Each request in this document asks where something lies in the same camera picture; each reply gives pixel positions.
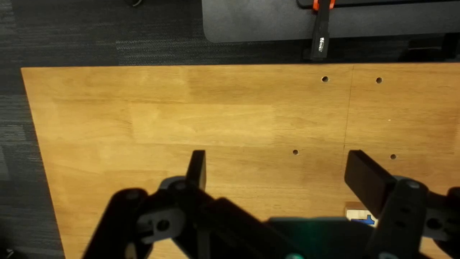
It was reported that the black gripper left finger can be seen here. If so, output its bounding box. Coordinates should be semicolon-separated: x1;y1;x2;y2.
82;148;250;259

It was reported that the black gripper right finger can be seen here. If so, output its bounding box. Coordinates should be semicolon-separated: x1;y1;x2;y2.
343;149;460;259

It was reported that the blue disc with hole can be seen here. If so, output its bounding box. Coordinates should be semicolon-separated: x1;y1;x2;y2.
363;217;375;225

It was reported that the black and orange clamp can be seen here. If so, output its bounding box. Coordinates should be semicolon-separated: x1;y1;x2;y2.
310;0;335;60

